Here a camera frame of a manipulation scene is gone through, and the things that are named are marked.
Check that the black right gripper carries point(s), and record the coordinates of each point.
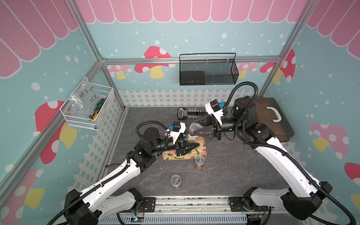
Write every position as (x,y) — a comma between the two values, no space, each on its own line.
(215,130)

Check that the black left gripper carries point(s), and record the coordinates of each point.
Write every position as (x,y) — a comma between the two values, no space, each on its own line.
(179,149)

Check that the clear plastic candy jar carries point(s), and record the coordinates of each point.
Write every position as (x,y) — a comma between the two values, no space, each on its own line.
(191,139)

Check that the clear plastic jar lid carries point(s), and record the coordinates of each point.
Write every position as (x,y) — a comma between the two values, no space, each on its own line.
(194,127)

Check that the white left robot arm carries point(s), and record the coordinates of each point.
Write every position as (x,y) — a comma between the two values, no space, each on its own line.
(95,202)

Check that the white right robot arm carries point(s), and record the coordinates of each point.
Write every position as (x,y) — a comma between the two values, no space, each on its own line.
(304,194)

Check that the clear jar with brown candies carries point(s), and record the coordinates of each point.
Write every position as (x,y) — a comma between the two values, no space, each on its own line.
(199,161)

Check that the clear jar lying near front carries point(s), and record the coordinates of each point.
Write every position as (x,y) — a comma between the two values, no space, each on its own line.
(176,181)

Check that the floral rectangular tray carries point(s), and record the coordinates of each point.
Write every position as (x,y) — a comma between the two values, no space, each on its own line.
(200,150)

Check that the black box in mesh basket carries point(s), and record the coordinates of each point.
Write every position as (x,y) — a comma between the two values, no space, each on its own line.
(192,78)

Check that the brown lidded white storage box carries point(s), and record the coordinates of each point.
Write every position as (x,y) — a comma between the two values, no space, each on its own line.
(269,113)

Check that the green tool in white basket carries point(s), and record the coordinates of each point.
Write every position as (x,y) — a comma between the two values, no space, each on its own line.
(97,109)

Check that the clear plastic zip bag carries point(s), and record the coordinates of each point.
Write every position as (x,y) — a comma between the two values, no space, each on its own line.
(84,98)

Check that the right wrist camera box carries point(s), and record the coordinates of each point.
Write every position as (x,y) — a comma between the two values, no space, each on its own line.
(215,108)

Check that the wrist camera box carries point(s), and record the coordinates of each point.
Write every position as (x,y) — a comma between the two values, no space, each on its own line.
(175,130)
(215,108)

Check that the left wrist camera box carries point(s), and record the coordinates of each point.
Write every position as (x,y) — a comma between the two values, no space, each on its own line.
(175,130)

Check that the black wire mesh basket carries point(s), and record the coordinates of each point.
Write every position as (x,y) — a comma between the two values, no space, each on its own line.
(219,68)

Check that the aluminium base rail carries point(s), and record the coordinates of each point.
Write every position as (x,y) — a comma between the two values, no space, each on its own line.
(196,210)

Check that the white wire wall basket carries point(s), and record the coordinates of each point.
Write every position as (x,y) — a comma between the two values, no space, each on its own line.
(80,120)

